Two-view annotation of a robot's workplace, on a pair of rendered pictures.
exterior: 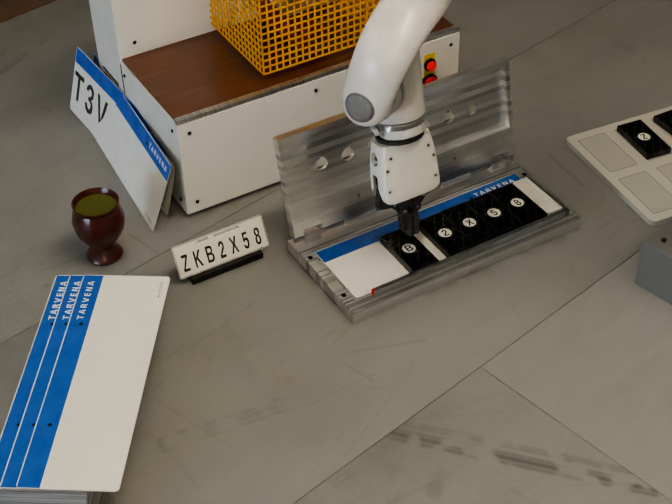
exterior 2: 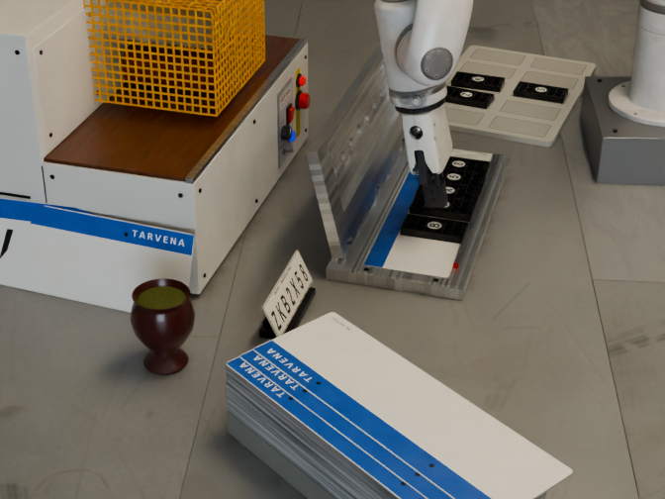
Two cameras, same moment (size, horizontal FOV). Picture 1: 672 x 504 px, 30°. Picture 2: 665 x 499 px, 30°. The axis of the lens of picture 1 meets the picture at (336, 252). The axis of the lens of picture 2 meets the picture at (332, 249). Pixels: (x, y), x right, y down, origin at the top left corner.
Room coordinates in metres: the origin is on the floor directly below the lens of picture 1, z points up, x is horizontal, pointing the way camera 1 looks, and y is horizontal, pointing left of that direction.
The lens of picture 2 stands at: (0.46, 1.18, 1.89)
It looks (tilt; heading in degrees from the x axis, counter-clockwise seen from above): 31 degrees down; 315
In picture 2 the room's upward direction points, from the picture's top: 1 degrees clockwise
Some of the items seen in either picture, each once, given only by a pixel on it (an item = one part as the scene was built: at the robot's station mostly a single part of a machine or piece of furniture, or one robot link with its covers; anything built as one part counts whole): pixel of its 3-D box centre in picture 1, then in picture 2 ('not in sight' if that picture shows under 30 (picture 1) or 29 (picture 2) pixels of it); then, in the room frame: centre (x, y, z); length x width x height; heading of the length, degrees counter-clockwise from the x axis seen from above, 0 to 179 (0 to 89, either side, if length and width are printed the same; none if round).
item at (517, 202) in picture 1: (517, 205); (458, 166); (1.64, -0.30, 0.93); 0.10 x 0.05 x 0.01; 29
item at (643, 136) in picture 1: (643, 139); (465, 97); (1.83, -0.56, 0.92); 0.10 x 0.05 x 0.01; 22
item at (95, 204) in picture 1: (100, 228); (163, 328); (1.57, 0.38, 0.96); 0.09 x 0.09 x 0.11
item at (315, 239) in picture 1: (435, 230); (425, 209); (1.59, -0.16, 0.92); 0.44 x 0.21 x 0.04; 120
